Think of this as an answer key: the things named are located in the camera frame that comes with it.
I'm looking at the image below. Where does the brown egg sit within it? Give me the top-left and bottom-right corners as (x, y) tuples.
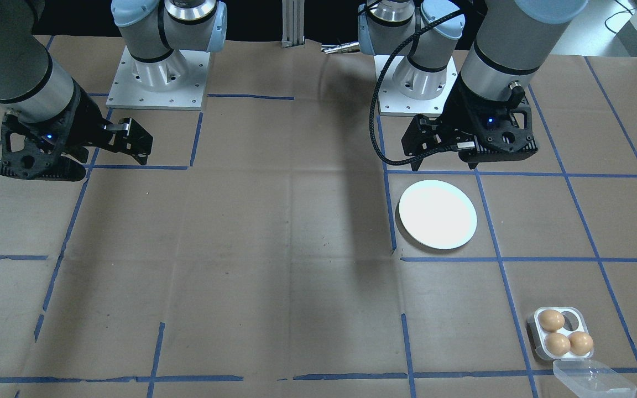
(539, 310), (565, 332)
(568, 332), (594, 356)
(544, 332), (571, 357)

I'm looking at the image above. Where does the round white plate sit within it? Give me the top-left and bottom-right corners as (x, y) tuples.
(398, 180), (478, 250)

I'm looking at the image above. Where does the clear plastic egg box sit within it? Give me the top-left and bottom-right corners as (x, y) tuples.
(528, 306), (637, 398)

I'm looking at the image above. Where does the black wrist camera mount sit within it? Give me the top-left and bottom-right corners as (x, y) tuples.
(0, 111), (88, 182)
(465, 105), (541, 164)

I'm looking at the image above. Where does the white square base plate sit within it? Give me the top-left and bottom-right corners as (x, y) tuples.
(106, 46), (210, 111)
(375, 55), (468, 118)

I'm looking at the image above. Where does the aluminium frame bar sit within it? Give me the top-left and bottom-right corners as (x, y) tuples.
(281, 0), (306, 48)

